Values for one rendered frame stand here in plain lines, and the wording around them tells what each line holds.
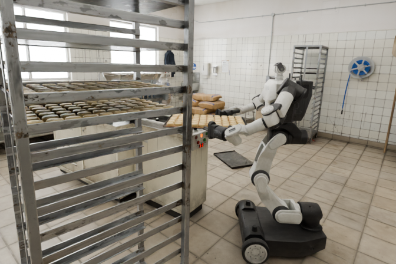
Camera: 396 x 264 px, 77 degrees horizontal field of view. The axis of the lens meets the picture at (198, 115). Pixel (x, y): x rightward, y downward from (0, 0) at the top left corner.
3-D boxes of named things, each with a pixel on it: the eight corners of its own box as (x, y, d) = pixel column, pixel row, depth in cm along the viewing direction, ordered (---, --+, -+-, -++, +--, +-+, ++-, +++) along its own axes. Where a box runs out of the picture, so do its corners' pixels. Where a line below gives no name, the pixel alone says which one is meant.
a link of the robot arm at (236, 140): (224, 144, 163) (237, 148, 155) (216, 135, 157) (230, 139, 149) (233, 129, 167) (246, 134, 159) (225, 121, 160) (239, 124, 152)
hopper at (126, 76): (102, 86, 250) (101, 73, 247) (144, 84, 294) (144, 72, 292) (120, 89, 233) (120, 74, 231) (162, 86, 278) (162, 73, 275)
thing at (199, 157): (134, 199, 265) (131, 117, 247) (157, 187, 293) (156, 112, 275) (185, 225, 225) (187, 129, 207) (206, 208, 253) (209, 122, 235)
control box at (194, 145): (190, 149, 216) (190, 134, 213) (205, 143, 235) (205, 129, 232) (192, 151, 214) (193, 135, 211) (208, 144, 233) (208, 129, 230)
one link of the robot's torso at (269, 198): (287, 206, 213) (261, 161, 206) (295, 221, 193) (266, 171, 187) (271, 214, 215) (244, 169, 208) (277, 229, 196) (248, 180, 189)
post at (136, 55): (142, 261, 168) (136, -12, 134) (144, 264, 166) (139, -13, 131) (138, 263, 166) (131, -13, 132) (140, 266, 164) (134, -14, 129)
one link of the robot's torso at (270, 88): (296, 116, 204) (300, 73, 197) (313, 127, 171) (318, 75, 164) (260, 116, 206) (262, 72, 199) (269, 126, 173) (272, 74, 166)
